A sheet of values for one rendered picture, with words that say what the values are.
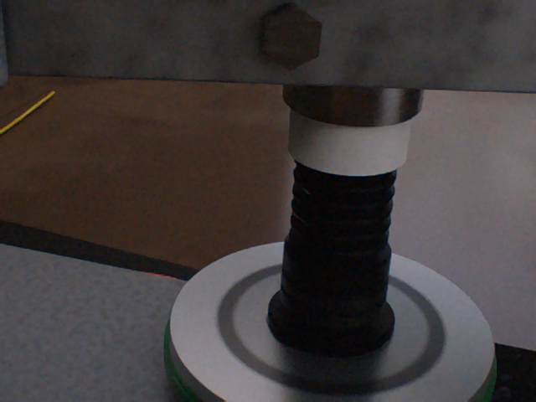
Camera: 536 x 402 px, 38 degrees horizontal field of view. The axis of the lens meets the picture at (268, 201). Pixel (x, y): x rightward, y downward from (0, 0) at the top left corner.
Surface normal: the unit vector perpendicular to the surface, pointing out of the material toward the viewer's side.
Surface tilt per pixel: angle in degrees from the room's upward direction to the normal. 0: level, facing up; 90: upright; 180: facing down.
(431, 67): 90
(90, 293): 0
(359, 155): 90
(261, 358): 0
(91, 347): 0
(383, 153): 90
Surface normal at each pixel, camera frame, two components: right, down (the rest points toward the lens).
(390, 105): 0.43, 0.42
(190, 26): 0.14, 0.45
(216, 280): 0.04, -0.89
